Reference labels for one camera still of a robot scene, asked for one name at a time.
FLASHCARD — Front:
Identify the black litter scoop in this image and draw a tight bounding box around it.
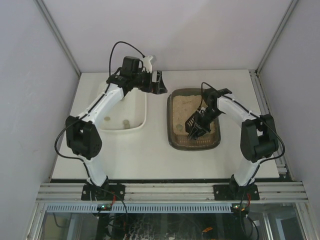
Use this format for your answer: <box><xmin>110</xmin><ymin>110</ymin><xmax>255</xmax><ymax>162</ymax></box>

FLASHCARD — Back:
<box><xmin>184</xmin><ymin>111</ymin><xmax>199</xmax><ymax>134</ymax></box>

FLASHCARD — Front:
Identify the dark brown litter box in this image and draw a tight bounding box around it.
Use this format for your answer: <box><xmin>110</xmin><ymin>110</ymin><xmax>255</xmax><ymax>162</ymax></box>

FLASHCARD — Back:
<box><xmin>166</xmin><ymin>88</ymin><xmax>221</xmax><ymax>151</ymax></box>

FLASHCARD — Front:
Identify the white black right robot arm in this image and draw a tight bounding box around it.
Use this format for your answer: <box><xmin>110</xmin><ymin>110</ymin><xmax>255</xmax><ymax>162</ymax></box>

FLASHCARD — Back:
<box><xmin>185</xmin><ymin>87</ymin><xmax>284</xmax><ymax>187</ymax></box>

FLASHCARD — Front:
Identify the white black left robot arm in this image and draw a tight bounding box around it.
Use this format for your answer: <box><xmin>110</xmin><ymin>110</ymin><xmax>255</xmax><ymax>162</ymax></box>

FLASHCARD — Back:
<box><xmin>65</xmin><ymin>55</ymin><xmax>168</xmax><ymax>187</ymax></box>

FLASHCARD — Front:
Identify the white plastic tub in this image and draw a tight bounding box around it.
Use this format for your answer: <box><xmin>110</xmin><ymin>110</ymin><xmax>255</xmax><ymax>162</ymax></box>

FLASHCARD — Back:
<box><xmin>99</xmin><ymin>88</ymin><xmax>147</xmax><ymax>133</ymax></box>

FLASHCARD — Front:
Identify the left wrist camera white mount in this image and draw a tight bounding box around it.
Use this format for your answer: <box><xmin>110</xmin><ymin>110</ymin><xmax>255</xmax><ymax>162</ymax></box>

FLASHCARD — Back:
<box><xmin>142</xmin><ymin>55</ymin><xmax>157</xmax><ymax>74</ymax></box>

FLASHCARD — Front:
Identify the black left camera cable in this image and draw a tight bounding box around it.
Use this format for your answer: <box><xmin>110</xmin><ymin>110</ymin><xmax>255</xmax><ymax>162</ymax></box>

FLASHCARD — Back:
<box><xmin>108</xmin><ymin>41</ymin><xmax>146</xmax><ymax>78</ymax></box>

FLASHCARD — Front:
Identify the black camera cable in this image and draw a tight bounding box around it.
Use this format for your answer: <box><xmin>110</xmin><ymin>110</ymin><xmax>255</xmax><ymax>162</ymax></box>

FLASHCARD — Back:
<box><xmin>108</xmin><ymin>41</ymin><xmax>146</xmax><ymax>78</ymax></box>
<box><xmin>198</xmin><ymin>81</ymin><xmax>218</xmax><ymax>111</ymax></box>

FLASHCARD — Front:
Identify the black right camera cable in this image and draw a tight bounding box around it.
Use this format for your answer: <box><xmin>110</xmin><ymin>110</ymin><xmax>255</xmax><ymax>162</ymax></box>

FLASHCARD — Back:
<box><xmin>198</xmin><ymin>81</ymin><xmax>218</xmax><ymax>111</ymax></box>

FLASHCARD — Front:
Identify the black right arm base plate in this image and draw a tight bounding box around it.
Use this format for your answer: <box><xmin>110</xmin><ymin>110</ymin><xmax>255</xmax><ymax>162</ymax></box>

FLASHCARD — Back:
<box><xmin>213</xmin><ymin>184</ymin><xmax>260</xmax><ymax>201</ymax></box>

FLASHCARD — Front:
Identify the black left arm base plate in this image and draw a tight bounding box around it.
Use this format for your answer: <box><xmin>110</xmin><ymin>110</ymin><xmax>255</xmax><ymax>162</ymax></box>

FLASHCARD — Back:
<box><xmin>81</xmin><ymin>183</ymin><xmax>126</xmax><ymax>201</ymax></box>

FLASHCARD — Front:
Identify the aluminium front rail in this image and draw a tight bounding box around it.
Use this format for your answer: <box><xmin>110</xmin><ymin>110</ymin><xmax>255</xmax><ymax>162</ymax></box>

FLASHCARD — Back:
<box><xmin>36</xmin><ymin>182</ymin><xmax>309</xmax><ymax>203</ymax></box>

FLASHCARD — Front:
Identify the aluminium frame post left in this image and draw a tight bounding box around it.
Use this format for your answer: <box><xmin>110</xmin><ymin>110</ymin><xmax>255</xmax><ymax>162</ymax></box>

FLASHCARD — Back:
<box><xmin>33</xmin><ymin>0</ymin><xmax>82</xmax><ymax>78</ymax></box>

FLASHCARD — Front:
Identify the aluminium frame post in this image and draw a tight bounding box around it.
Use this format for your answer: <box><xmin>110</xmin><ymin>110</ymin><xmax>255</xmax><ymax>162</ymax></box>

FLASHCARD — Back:
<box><xmin>33</xmin><ymin>0</ymin><xmax>82</xmax><ymax>78</ymax></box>
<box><xmin>255</xmin><ymin>0</ymin><xmax>300</xmax><ymax>75</ymax></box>

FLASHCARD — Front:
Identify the aluminium frame post right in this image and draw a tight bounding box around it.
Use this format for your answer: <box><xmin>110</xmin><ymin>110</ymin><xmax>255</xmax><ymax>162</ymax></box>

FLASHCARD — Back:
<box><xmin>255</xmin><ymin>0</ymin><xmax>300</xmax><ymax>75</ymax></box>

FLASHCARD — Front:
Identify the grey slotted cable duct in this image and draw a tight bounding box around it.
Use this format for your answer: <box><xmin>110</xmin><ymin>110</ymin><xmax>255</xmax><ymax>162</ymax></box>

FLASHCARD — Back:
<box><xmin>46</xmin><ymin>203</ymin><xmax>232</xmax><ymax>214</ymax></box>

